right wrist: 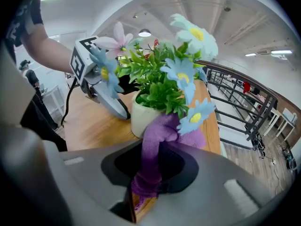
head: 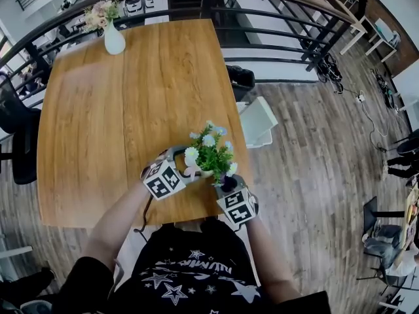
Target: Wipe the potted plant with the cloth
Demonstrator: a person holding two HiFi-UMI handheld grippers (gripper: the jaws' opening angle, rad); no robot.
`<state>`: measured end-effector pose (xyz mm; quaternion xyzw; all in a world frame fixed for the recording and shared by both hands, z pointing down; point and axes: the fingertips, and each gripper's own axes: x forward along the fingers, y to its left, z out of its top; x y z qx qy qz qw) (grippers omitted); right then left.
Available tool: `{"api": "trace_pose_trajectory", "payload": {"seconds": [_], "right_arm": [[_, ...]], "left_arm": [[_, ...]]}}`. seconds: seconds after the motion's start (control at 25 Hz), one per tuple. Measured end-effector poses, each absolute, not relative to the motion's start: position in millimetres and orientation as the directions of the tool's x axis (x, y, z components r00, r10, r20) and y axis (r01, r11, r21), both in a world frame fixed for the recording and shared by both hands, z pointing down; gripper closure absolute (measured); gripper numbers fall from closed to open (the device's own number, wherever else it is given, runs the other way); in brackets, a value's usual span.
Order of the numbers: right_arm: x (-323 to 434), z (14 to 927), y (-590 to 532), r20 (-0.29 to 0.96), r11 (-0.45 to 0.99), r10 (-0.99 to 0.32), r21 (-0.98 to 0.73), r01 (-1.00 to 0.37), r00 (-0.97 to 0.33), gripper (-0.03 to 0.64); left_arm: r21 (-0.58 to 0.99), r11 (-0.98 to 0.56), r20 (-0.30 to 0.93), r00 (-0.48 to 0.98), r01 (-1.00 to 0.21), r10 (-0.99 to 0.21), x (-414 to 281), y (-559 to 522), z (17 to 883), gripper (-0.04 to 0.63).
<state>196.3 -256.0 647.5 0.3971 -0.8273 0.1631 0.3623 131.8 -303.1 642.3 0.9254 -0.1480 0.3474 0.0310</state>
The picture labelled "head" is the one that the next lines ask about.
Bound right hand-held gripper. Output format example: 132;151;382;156
215;174;260;231

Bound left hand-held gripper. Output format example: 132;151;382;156
140;145;198;201

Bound green potted plant blue flowers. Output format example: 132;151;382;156
184;120;239;188

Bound person's right forearm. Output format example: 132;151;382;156
244;217;304;304

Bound person's left forearm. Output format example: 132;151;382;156
81;181;152;271

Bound black star-print shirt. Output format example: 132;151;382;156
52;217;332;314

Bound white chair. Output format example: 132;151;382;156
236;96;280;149

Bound black bag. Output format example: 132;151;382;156
225;64;256;103

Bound black cafe chair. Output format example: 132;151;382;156
355;196;407;283

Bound white vase with pink flowers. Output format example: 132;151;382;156
82;0;127;56

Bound black office chair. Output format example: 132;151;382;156
0;71;43;186

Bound black metal railing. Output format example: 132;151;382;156
0;0;357;97

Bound white square table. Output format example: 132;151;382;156
338;14;373;56
365;17;402;63

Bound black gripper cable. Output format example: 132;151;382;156
133;194;155;243

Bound white power cable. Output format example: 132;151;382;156
342;88;392;152

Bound black cable bundle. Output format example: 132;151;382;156
370;67;397;109
316;52;344;95

